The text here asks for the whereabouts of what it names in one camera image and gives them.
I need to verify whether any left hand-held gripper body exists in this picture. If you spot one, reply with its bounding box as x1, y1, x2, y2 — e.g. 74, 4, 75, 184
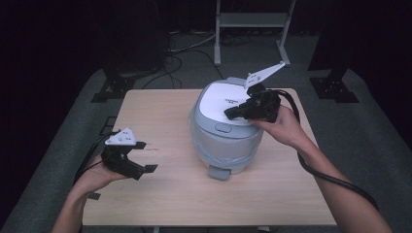
100, 127, 146, 181

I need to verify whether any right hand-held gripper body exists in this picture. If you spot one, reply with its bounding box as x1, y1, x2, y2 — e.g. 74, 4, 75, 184
238, 61, 287, 123

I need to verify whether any white rice cooker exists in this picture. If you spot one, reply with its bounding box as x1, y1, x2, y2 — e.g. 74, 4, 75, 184
188, 77, 265, 182

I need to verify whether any person's left hand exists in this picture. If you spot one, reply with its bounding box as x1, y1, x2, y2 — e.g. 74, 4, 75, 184
74, 154, 131, 197

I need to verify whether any person's right hand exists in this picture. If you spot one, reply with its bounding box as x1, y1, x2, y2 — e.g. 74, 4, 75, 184
249, 104, 309, 150

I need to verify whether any dark floor socket plate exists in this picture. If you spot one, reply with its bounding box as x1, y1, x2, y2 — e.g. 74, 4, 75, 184
98, 116, 118, 137

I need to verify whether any black stand base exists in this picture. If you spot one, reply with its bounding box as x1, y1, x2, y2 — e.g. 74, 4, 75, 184
309, 68, 360, 104
90, 68, 137, 104

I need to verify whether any white metal stand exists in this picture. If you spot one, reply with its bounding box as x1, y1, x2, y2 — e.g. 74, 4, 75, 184
213, 0, 297, 68

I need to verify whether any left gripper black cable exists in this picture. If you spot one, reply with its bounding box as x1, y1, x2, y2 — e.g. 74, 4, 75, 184
73, 131, 113, 186

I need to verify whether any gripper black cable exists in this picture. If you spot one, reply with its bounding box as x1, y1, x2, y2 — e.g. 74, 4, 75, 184
274, 89, 380, 212
73, 131, 113, 186

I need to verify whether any black floor cable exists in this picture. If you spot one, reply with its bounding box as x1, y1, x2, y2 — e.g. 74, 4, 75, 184
141, 48, 225, 90

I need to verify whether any grey floor cable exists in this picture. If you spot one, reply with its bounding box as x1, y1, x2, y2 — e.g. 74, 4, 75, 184
167, 31, 218, 54

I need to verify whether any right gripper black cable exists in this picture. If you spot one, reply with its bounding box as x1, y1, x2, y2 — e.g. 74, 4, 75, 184
274, 89, 380, 212

